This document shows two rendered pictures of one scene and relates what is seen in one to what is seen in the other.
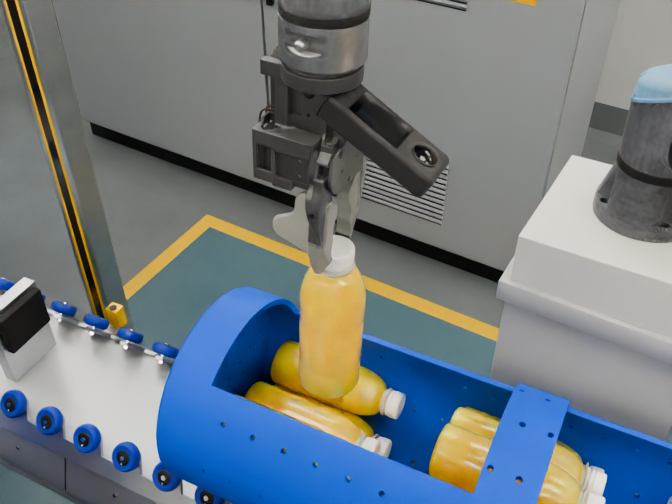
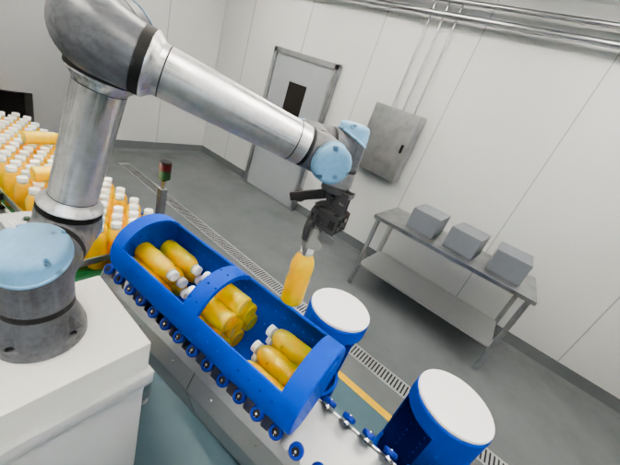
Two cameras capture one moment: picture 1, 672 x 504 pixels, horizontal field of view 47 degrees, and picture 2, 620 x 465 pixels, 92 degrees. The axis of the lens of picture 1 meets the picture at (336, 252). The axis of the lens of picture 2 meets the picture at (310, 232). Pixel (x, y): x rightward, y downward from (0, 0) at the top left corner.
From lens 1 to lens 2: 1.34 m
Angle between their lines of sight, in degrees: 115
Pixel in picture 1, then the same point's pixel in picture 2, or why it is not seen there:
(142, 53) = not seen: outside the picture
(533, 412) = (220, 277)
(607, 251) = (113, 314)
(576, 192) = (59, 368)
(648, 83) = (66, 251)
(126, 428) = (351, 450)
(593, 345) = not seen: hidden behind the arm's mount
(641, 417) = not seen: hidden behind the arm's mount
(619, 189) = (77, 312)
